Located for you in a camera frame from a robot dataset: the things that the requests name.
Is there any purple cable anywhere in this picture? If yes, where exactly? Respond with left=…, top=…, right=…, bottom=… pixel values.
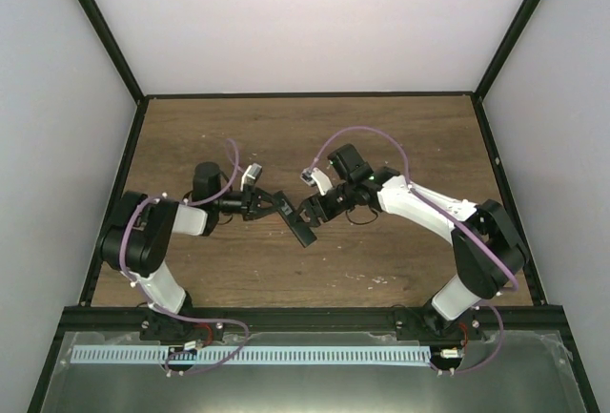
left=118, top=137, right=252, bottom=378
left=309, top=125, right=520, bottom=377

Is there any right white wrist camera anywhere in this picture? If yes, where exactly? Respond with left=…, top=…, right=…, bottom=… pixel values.
left=301, top=167, right=334, bottom=196

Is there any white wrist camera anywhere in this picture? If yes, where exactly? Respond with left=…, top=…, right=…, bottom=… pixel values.
left=301, top=167, right=334, bottom=196
left=240, top=163, right=262, bottom=191

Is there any black aluminium frame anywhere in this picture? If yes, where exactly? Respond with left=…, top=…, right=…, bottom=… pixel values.
left=29, top=0, right=599, bottom=412

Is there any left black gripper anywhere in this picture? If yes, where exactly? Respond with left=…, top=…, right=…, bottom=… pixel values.
left=213, top=185, right=284, bottom=221

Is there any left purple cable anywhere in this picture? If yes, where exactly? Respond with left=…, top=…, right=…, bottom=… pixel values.
left=118, top=137, right=252, bottom=378

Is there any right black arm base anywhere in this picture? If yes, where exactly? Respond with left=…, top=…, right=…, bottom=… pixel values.
left=392, top=299, right=474, bottom=341

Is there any light blue slotted cable duct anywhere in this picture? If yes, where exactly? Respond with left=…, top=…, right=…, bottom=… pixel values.
left=69, top=345, right=431, bottom=366

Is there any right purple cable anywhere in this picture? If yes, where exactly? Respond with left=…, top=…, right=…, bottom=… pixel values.
left=309, top=125, right=520, bottom=377

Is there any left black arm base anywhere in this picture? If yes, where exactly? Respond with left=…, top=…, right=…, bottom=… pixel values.
left=136, top=302, right=223, bottom=343

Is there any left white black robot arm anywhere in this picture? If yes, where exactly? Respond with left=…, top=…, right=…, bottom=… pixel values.
left=96, top=162, right=279, bottom=341

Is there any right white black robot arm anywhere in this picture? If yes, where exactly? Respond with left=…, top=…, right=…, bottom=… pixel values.
left=299, top=144, right=529, bottom=340

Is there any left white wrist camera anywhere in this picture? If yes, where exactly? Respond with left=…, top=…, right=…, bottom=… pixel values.
left=240, top=163, right=262, bottom=191

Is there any grey metal front plate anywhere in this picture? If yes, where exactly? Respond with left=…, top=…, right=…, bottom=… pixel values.
left=42, top=331, right=585, bottom=412

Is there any black remote control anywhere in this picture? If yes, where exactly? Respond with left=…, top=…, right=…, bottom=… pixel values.
left=273, top=191, right=317, bottom=248

